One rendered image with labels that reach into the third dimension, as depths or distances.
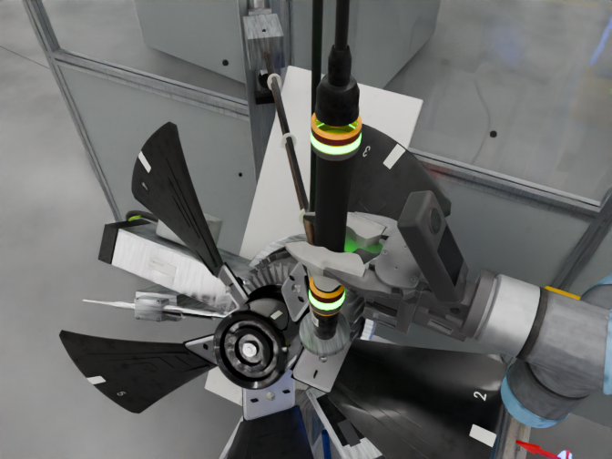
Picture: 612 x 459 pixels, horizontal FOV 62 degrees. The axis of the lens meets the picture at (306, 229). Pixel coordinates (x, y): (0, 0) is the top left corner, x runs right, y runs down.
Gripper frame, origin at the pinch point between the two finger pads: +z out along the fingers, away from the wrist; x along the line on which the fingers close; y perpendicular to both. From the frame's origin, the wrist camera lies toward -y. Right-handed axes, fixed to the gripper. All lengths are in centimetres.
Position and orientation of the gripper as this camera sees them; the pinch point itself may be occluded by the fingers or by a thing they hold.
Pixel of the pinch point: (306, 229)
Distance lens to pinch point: 56.4
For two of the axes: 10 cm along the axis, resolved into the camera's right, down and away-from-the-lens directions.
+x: 4.2, -6.9, 5.9
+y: -0.1, 6.4, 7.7
